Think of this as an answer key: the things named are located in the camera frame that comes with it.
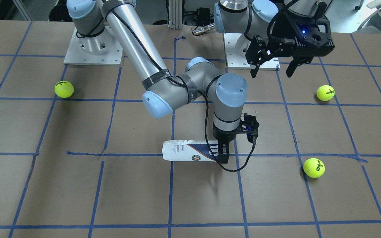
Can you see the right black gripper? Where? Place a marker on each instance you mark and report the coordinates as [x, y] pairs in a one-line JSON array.
[[224, 136]]

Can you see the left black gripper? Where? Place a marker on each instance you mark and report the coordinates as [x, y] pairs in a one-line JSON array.
[[280, 30]]

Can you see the clear Wilson tennis ball can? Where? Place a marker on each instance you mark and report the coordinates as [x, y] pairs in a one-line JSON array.
[[189, 150]]

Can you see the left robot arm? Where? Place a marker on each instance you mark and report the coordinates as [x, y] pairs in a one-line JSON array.
[[258, 17]]

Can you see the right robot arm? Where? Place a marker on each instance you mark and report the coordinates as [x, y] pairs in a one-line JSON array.
[[164, 92]]

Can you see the tennis ball front corner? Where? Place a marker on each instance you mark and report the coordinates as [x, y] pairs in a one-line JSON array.
[[325, 93]]

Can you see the tennis ball near left gripper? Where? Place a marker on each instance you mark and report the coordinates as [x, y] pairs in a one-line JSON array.
[[314, 168]]

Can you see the tennis ball front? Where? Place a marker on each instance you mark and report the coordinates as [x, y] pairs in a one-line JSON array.
[[64, 89]]

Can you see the silver metal cylinder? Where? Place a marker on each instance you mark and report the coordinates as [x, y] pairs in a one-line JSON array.
[[198, 31]]

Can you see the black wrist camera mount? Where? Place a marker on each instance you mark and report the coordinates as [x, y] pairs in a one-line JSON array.
[[249, 126]]

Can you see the aluminium frame post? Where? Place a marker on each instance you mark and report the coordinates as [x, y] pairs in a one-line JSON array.
[[175, 14]]

